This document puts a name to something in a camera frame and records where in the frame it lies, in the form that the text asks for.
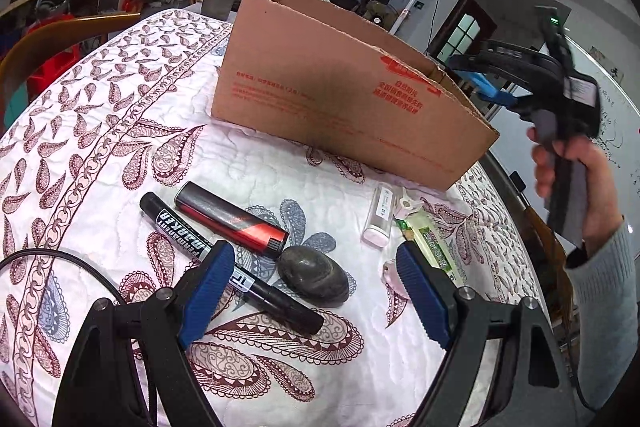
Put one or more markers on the red and black lighter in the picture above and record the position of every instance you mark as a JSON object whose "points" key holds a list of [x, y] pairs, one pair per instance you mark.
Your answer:
{"points": [[225, 217]]}

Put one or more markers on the dark smooth stone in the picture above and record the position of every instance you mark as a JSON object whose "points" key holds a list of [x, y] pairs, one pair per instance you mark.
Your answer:
{"points": [[315, 277]]}

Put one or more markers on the black permanent marker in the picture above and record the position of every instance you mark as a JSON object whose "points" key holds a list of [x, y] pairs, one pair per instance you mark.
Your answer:
{"points": [[170, 227]]}

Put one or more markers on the green and white packet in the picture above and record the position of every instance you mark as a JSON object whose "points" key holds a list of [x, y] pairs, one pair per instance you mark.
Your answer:
{"points": [[435, 247]]}

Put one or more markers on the pink tape roll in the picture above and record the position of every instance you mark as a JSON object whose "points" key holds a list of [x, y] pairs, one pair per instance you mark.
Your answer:
{"points": [[392, 279]]}

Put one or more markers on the wooden chair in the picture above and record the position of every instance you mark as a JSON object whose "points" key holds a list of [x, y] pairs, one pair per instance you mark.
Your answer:
{"points": [[55, 32]]}

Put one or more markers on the person's right forearm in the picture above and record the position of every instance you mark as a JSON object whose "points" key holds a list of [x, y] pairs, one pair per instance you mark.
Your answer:
{"points": [[610, 307]]}

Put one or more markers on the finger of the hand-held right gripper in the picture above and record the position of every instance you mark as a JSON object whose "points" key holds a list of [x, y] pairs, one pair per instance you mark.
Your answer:
{"points": [[510, 57], [517, 103]]}

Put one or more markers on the brown wooden door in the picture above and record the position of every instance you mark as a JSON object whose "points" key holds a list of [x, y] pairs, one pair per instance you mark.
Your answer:
{"points": [[462, 32]]}

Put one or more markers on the whiteboard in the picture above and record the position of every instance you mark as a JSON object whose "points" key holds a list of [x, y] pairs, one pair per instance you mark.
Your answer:
{"points": [[620, 117]]}

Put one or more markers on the person's right hand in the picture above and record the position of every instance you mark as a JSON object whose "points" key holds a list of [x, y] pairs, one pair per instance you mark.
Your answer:
{"points": [[600, 187]]}

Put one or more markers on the brown cardboard box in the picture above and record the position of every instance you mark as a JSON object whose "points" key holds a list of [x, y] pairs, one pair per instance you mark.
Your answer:
{"points": [[340, 102]]}

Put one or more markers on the red plastic crate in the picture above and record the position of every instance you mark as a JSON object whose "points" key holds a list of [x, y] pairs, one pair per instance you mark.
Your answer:
{"points": [[55, 62]]}

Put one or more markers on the paisley printed quilted blanket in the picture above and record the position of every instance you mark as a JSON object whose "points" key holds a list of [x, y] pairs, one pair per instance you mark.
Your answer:
{"points": [[100, 157]]}

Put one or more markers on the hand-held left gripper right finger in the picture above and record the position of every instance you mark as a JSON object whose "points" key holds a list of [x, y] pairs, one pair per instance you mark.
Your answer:
{"points": [[420, 292]]}

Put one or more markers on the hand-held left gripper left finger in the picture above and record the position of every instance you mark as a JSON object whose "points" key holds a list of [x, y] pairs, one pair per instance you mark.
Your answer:
{"points": [[210, 287]]}

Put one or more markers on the small white tube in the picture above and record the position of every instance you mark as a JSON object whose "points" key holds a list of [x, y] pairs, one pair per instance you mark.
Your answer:
{"points": [[380, 217]]}

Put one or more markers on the white plastic clip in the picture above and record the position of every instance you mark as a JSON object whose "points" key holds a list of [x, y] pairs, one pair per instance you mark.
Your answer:
{"points": [[409, 204]]}

